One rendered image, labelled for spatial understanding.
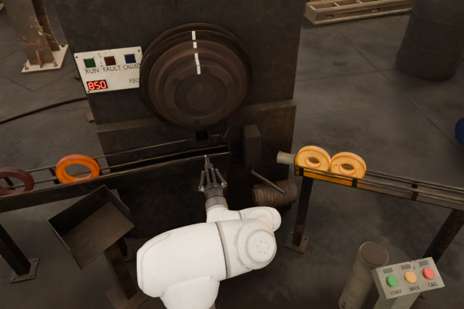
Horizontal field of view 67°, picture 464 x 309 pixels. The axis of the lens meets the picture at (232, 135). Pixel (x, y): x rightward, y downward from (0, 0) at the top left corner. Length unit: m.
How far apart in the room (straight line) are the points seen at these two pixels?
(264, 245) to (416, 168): 2.22
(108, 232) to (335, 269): 1.27
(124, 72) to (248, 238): 1.00
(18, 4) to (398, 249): 3.88
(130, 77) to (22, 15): 2.75
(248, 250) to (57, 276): 1.71
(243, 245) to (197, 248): 0.10
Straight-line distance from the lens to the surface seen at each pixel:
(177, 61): 1.34
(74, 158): 1.72
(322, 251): 2.25
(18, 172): 1.84
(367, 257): 1.67
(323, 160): 1.67
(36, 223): 2.66
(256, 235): 0.78
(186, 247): 0.80
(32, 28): 4.26
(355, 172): 1.68
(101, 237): 1.65
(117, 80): 1.58
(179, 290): 0.82
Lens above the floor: 1.89
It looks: 41 degrees down
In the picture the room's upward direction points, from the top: 2 degrees counter-clockwise
